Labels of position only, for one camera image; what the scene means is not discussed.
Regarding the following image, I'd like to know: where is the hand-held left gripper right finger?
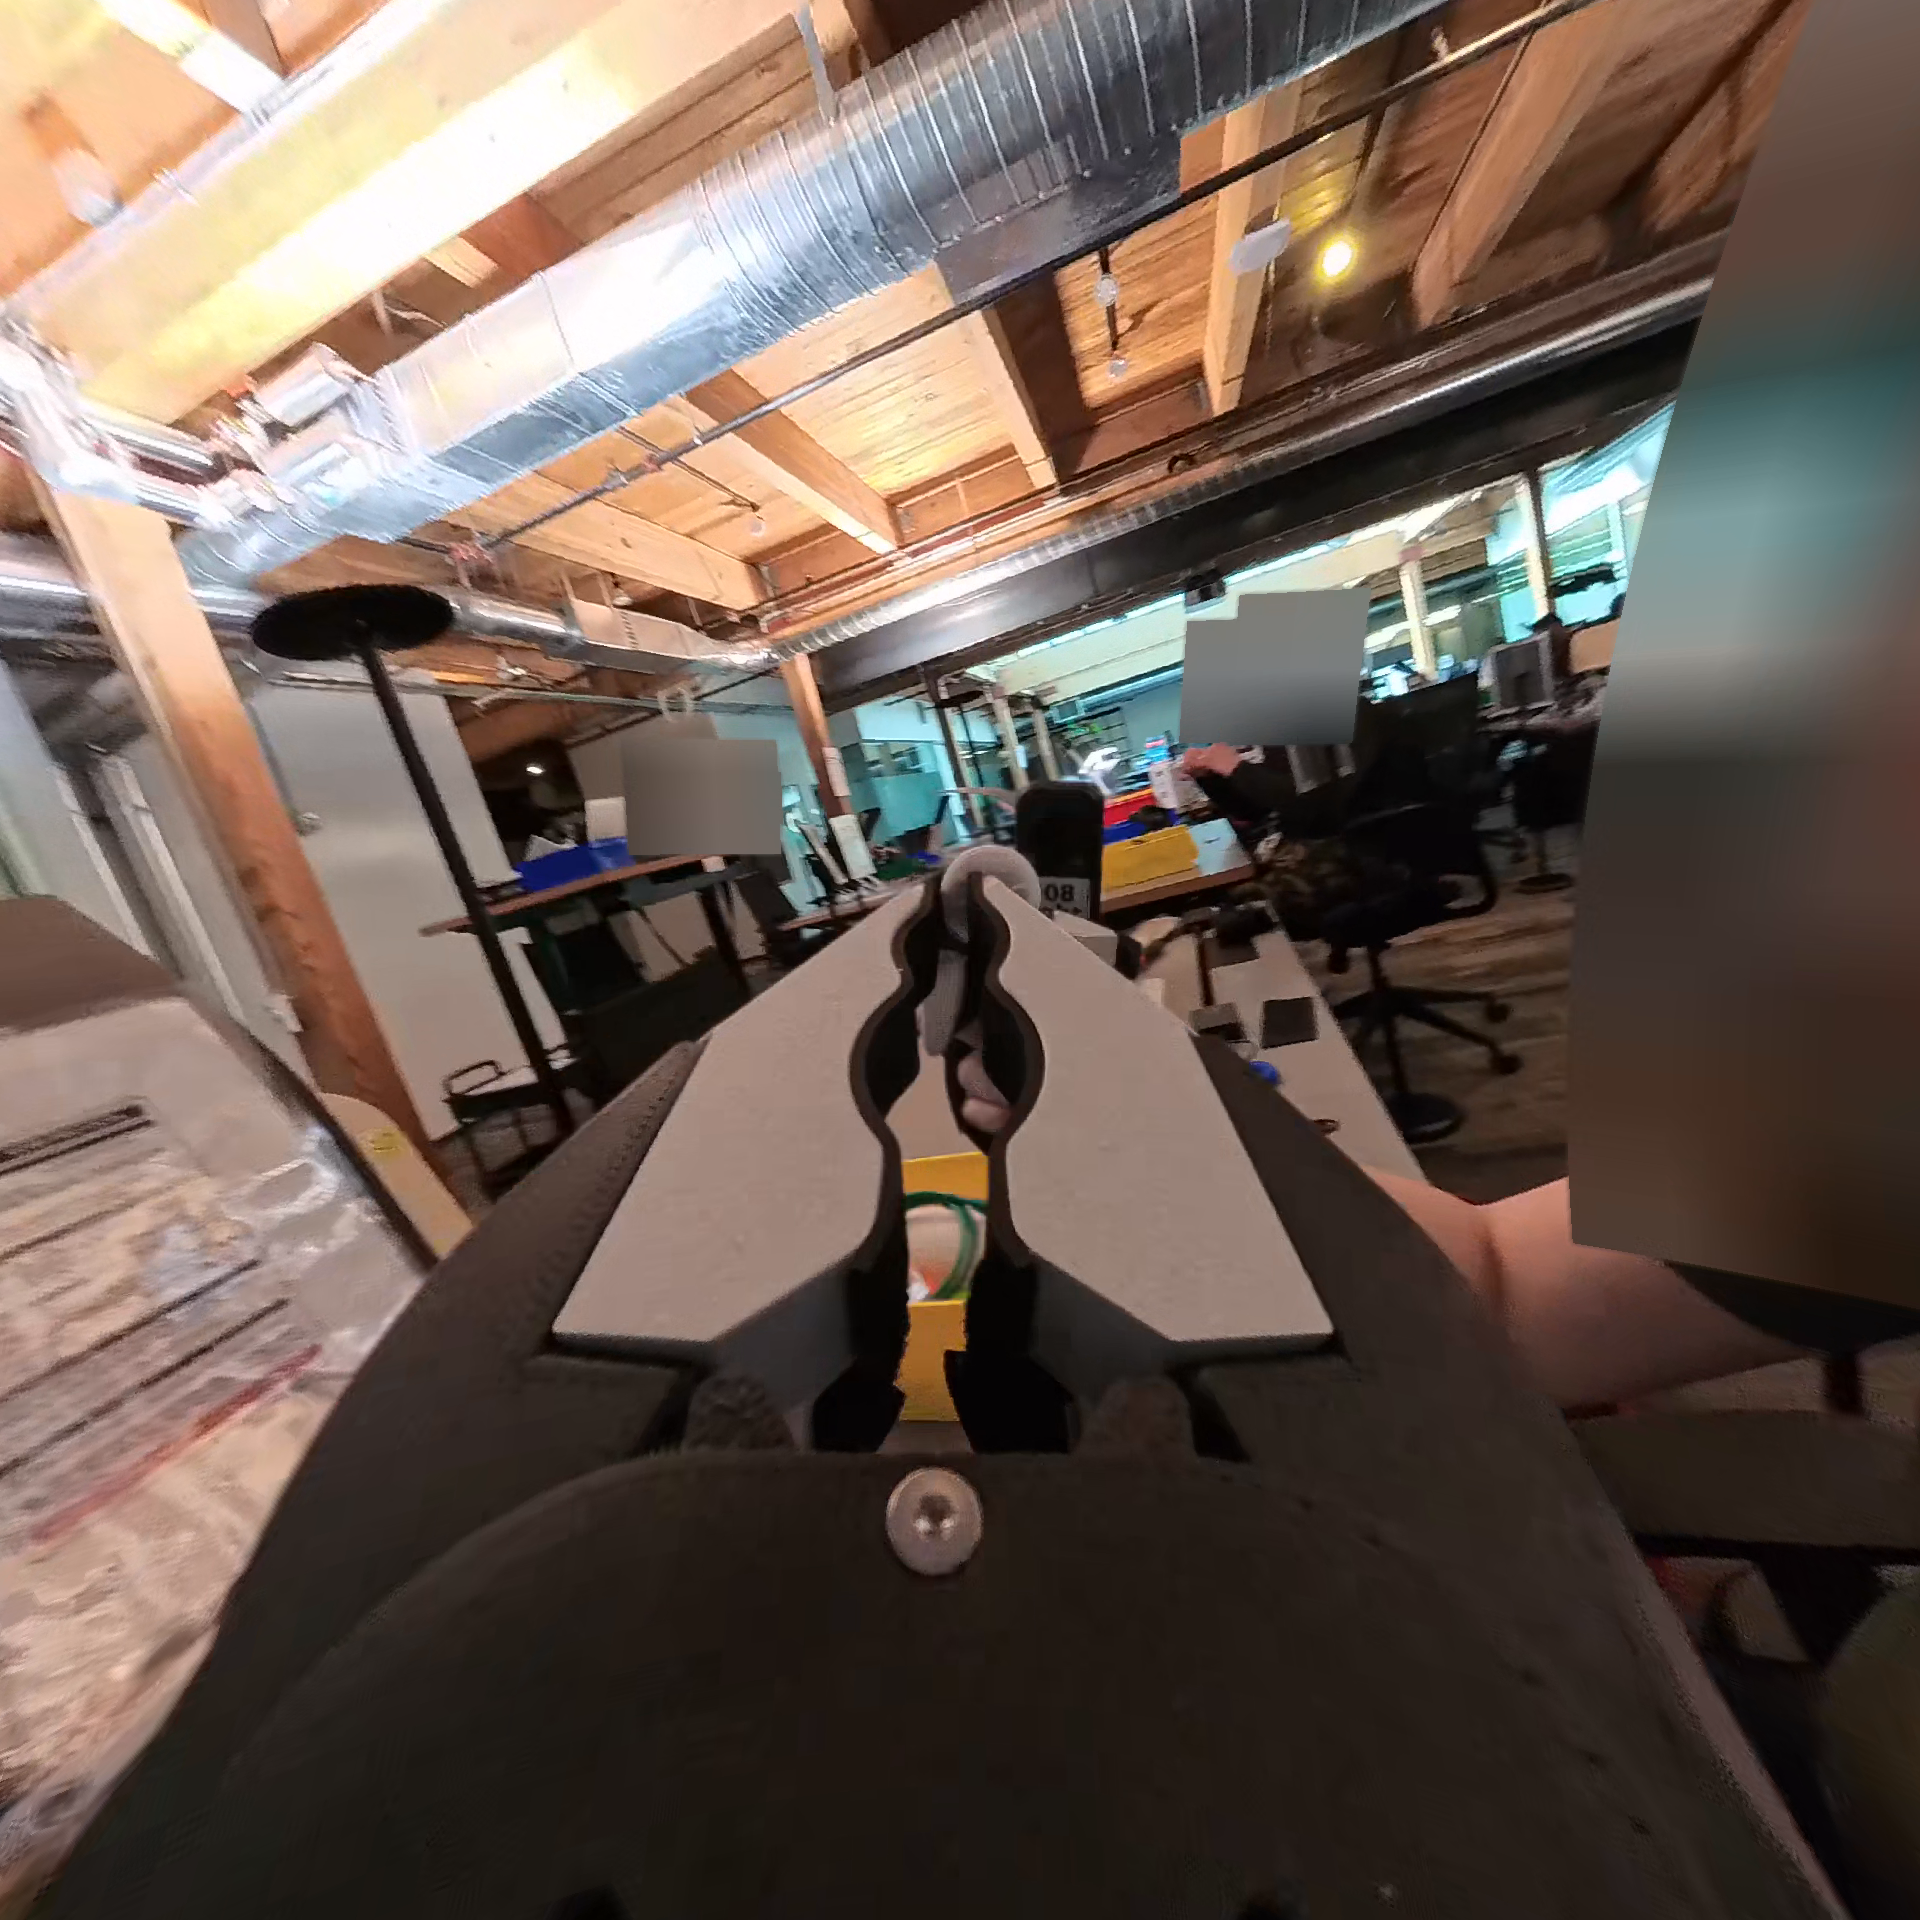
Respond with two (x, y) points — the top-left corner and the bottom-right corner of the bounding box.
(942, 876), (1341, 1455)

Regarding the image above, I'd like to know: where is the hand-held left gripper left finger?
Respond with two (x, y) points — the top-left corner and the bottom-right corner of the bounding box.
(550, 879), (962, 1451)

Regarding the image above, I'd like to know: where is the wooden standing desk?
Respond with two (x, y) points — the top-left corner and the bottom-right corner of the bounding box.
(422, 852), (761, 1098)

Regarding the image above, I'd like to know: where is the black office chair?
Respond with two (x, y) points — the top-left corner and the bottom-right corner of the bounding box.
(1321, 674), (1516, 1147)

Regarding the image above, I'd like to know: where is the black floor lamp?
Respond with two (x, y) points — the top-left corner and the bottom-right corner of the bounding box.
(255, 584), (588, 1143)

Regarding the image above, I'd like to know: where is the black wire cart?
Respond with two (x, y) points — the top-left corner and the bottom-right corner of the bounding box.
(440, 1053), (588, 1193)

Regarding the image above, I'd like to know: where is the large silver ventilation duct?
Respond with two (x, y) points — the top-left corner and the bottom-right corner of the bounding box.
(172, 0), (1516, 594)

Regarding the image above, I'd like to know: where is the wooden support post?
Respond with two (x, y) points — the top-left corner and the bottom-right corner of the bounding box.
(20, 448), (452, 1188)

